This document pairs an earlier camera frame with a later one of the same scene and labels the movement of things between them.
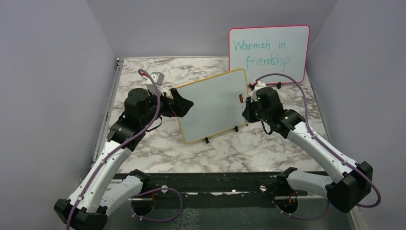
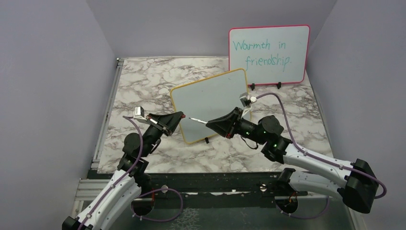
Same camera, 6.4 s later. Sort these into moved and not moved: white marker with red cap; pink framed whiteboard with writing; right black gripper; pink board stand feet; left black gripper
Moved: left black gripper; white marker with red cap; right black gripper
Not moved: pink board stand feet; pink framed whiteboard with writing
